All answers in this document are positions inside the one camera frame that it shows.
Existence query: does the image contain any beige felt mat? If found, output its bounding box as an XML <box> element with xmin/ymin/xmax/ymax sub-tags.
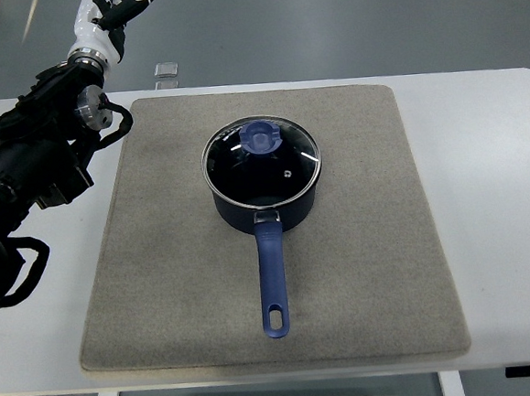
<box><xmin>80</xmin><ymin>84</ymin><xmax>471</xmax><ymax>377</ymax></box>

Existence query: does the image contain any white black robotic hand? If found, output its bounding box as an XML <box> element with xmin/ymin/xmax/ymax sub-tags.
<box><xmin>67</xmin><ymin>0</ymin><xmax>154</xmax><ymax>75</ymax></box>

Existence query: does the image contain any glass pot lid blue knob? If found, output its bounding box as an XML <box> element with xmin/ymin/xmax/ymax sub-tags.
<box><xmin>201</xmin><ymin>115</ymin><xmax>321</xmax><ymax>209</ymax></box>

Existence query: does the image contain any dark blue saucepan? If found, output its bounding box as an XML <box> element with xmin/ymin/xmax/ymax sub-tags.
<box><xmin>207</xmin><ymin>156</ymin><xmax>335</xmax><ymax>344</ymax></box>

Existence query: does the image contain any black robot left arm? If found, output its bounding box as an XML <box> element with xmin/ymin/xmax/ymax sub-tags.
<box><xmin>0</xmin><ymin>47</ymin><xmax>133</xmax><ymax>308</ymax></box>

